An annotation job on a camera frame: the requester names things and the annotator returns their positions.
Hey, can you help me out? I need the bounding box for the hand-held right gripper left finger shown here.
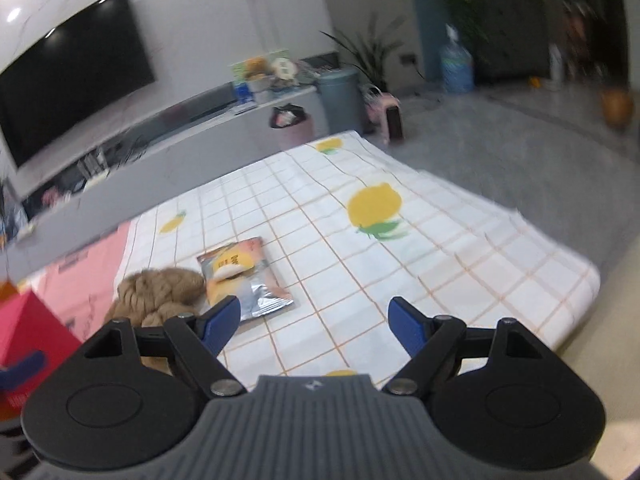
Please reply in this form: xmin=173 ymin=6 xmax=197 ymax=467
xmin=85 ymin=296 xmax=246 ymax=397

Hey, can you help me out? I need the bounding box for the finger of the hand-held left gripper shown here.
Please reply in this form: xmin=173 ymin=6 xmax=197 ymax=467
xmin=0 ymin=352 xmax=46 ymax=391

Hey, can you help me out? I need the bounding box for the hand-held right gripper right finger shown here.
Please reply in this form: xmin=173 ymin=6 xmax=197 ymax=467
xmin=382 ymin=296 xmax=543 ymax=396

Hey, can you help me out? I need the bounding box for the orange silver snack packet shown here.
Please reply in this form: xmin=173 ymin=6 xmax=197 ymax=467
xmin=196 ymin=236 xmax=295 ymax=322

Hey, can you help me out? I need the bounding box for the brown plush toy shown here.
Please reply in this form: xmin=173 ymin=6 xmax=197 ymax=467
xmin=102 ymin=267 xmax=207 ymax=376

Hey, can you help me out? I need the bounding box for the red cardboard box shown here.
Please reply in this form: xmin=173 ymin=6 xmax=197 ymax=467
xmin=0 ymin=290 xmax=84 ymax=422

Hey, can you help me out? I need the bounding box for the lemon print checked tablecloth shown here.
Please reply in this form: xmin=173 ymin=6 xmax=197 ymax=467
xmin=114 ymin=130 xmax=602 ymax=387

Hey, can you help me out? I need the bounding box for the pink paper sheet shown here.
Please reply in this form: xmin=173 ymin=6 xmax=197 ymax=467
xmin=30 ymin=222 xmax=134 ymax=342

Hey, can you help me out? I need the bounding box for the white marble television console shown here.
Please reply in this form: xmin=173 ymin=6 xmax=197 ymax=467
xmin=0 ymin=82 xmax=322 ymax=282

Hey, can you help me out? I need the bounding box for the pink bin with black bag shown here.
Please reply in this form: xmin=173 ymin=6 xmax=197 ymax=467
xmin=270 ymin=104 xmax=316 ymax=151

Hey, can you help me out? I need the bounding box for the grey pedal trash can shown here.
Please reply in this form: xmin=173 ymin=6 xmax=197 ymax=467
xmin=317 ymin=69 xmax=364 ymax=137

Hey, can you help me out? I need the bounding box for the green picture card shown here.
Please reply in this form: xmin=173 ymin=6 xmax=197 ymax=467
xmin=230 ymin=50 xmax=291 ymax=87

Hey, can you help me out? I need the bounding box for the blue water jug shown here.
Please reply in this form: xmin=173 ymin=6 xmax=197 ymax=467
xmin=440 ymin=25 xmax=475 ymax=94

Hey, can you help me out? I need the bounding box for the long leaf potted plant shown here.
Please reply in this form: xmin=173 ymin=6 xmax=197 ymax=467
xmin=322 ymin=15 xmax=407 ymax=92

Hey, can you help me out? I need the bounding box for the orange round floor object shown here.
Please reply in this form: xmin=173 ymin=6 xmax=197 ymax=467
xmin=602 ymin=90 xmax=634 ymax=129

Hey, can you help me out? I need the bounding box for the dark grey cabinet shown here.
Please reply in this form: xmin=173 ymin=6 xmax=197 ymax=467
xmin=475 ymin=0 xmax=552 ymax=82

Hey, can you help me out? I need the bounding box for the black wall television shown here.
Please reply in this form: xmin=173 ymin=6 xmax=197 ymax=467
xmin=0 ymin=0 xmax=156 ymax=169

